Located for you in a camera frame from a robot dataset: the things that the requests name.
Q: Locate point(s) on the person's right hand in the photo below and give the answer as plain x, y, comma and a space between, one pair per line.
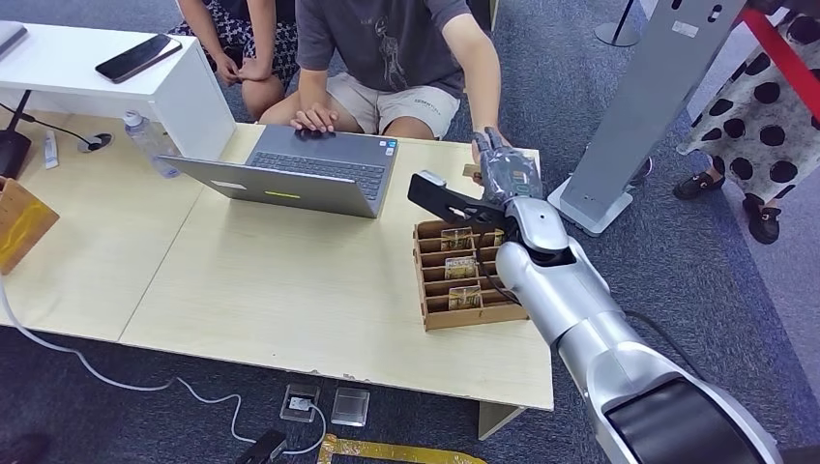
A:
315, 118

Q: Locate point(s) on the small white tube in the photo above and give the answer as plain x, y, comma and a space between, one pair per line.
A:
51, 151

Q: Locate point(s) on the person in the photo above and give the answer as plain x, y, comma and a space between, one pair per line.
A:
269, 58
384, 51
756, 128

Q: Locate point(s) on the pale wooden table leg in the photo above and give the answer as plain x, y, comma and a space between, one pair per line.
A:
496, 419

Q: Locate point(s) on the person's left hand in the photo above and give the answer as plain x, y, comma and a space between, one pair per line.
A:
475, 152

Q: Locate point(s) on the grey floor socket cover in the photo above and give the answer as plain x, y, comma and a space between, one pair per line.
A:
350, 407

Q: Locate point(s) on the grey open laptop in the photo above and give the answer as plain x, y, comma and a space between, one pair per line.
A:
307, 186

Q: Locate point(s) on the black power adapter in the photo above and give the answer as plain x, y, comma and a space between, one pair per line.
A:
261, 449

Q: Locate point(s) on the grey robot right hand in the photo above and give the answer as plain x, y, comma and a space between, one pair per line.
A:
509, 176

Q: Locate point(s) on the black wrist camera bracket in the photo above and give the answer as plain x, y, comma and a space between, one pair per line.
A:
448, 203

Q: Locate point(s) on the clear plastic water bottle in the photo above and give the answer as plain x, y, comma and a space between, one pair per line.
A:
148, 141

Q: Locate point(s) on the person's right forearm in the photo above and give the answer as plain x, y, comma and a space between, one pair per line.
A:
312, 88

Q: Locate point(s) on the brown wooden box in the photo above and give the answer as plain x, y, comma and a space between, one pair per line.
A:
22, 224

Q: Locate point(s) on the red barrier belt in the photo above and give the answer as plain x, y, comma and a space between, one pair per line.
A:
785, 61

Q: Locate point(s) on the yellow floor tape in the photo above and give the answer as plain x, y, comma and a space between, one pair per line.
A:
384, 452

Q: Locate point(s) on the floor socket with plug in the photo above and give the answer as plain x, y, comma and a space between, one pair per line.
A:
300, 403

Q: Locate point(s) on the black monitor stand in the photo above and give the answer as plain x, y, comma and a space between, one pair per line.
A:
13, 150

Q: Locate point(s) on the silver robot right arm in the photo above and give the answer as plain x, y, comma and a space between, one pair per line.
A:
564, 288

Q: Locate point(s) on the flat grey device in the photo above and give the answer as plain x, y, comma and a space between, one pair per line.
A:
9, 35

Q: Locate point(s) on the black smartphone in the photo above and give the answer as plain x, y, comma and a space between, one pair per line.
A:
136, 59

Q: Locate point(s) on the person's left forearm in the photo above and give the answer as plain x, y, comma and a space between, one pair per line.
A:
480, 83

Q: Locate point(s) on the white desk shelf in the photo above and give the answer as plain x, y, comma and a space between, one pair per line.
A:
186, 102

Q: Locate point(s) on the grey kiosk stand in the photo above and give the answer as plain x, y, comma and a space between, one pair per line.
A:
634, 109

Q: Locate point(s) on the grey stanchion base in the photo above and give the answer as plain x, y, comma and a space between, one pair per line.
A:
616, 35

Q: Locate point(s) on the wooden slotted card holder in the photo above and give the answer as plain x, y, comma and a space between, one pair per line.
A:
435, 317

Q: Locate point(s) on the gold printed hotel card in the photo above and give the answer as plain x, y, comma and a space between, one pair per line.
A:
460, 268
456, 239
498, 238
471, 171
465, 298

